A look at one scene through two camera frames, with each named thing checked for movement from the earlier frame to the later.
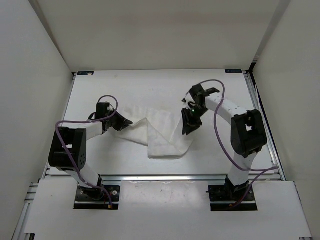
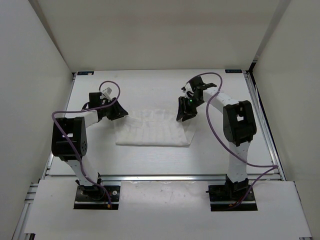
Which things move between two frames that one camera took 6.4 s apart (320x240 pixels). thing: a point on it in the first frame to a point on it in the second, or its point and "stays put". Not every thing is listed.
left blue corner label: x=85 y=73 stays put
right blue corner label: x=233 y=71 stays put
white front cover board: x=167 y=208 stays put
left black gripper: x=123 y=122 to x=118 y=111
